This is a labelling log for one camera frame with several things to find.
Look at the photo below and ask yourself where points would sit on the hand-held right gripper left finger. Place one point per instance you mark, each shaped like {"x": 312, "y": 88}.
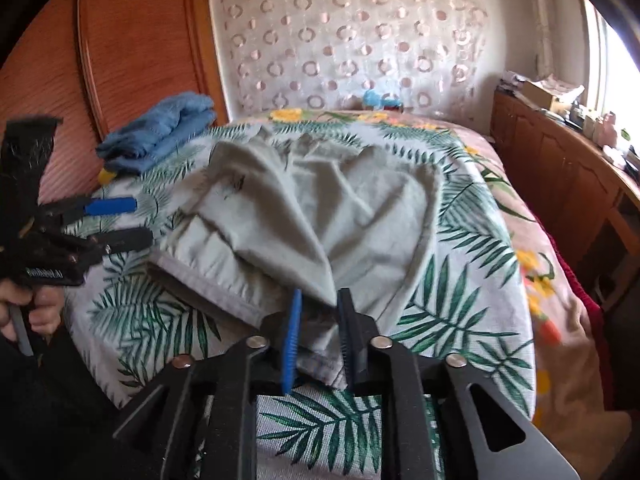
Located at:
{"x": 291, "y": 345}

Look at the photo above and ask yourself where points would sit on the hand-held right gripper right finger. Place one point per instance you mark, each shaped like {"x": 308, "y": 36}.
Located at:
{"x": 348, "y": 345}

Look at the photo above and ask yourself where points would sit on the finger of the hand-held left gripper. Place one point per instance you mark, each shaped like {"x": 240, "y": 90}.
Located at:
{"x": 127, "y": 240}
{"x": 110, "y": 206}

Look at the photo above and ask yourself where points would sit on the grey pants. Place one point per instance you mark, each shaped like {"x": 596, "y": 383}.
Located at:
{"x": 310, "y": 200}

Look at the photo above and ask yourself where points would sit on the person's left hand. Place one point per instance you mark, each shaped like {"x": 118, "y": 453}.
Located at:
{"x": 44, "y": 312}

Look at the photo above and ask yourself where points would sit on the yellow cloth item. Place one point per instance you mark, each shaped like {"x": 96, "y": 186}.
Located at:
{"x": 106, "y": 176}

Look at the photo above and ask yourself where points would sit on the blue denim jeans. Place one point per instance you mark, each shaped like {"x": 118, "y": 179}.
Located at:
{"x": 160, "y": 130}

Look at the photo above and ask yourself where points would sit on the bed with palm-leaf cover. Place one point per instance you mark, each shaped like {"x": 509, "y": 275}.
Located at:
{"x": 450, "y": 285}

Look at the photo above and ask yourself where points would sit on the wooden headboard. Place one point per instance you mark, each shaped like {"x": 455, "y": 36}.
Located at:
{"x": 135, "y": 35}

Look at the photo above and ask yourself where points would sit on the floral bedsheet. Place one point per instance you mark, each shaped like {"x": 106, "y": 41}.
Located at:
{"x": 565, "y": 320}

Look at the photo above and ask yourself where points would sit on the light blue soft toy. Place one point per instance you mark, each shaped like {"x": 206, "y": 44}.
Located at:
{"x": 380, "y": 101}

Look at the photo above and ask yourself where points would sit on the red cloth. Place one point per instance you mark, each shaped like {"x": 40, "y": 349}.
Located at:
{"x": 595, "y": 320}

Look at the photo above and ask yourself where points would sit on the wooden cabinet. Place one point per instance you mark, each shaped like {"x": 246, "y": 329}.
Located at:
{"x": 550, "y": 160}

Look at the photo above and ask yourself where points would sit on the circle-patterned curtain cloth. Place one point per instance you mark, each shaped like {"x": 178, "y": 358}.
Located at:
{"x": 350, "y": 35}

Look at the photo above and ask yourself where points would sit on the cardboard box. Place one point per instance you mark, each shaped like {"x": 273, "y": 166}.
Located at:
{"x": 542, "y": 94}

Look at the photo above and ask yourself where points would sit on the pink figurine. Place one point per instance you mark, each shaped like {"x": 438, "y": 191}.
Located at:
{"x": 607, "y": 127}

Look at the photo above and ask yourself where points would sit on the lace curtain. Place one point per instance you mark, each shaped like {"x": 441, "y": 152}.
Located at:
{"x": 537, "y": 15}

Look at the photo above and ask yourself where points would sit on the window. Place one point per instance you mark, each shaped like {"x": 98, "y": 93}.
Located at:
{"x": 617, "y": 75}

